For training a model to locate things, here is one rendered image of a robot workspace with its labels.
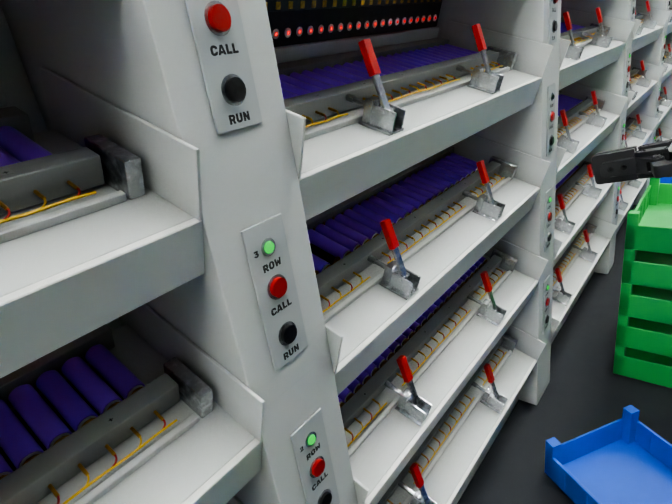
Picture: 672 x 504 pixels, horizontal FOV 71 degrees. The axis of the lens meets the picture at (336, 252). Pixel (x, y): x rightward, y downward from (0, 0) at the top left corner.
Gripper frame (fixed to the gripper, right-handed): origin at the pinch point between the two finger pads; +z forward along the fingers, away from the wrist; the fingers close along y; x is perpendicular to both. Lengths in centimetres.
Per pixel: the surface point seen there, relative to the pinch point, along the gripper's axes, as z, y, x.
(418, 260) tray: 22.5, -7.5, -6.6
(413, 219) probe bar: 24.8, -2.6, -2.4
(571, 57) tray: 17, 55, 11
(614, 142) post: 21, 100, -16
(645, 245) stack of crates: 8, 49, -29
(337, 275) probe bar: 24.4, -20.6, -2.7
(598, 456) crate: 16, 22, -61
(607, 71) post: 20, 100, 4
